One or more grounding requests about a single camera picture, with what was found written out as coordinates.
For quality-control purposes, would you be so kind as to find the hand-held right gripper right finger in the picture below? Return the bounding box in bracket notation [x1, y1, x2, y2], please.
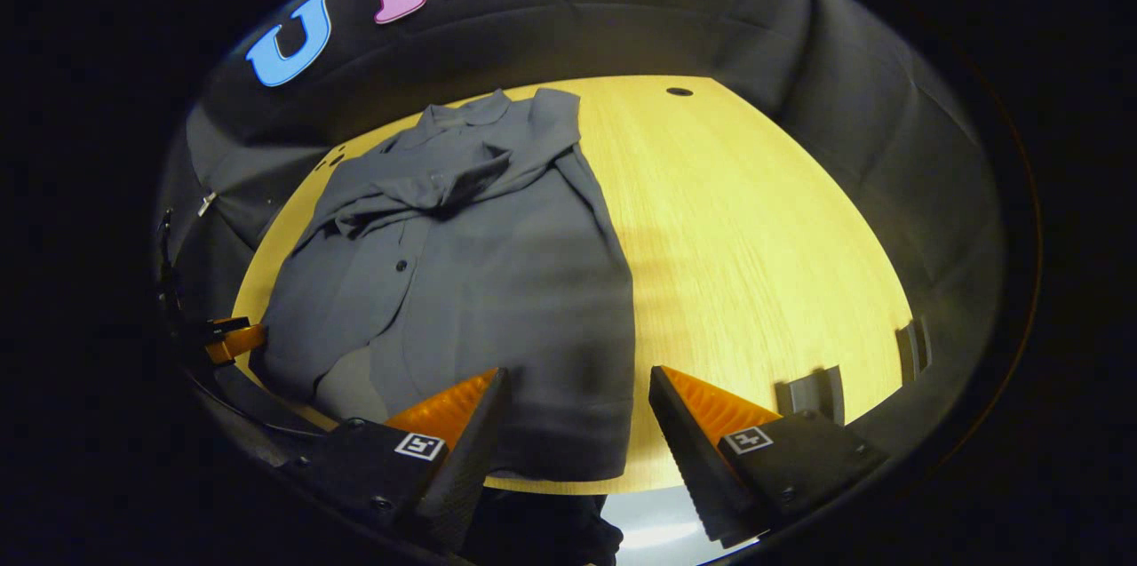
[648, 364, 889, 549]

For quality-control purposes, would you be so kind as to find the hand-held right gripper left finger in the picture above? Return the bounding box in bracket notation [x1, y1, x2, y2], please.
[284, 368, 512, 554]

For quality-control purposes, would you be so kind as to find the grey button-up shirt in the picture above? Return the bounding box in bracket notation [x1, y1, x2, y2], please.
[249, 88, 637, 482]

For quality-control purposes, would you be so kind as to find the black backdrop cloth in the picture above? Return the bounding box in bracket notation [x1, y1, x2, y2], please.
[155, 0, 1009, 460]

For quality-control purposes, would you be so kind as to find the grey table edge bracket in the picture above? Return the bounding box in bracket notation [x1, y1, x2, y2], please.
[775, 366, 845, 425]
[895, 315, 932, 385]

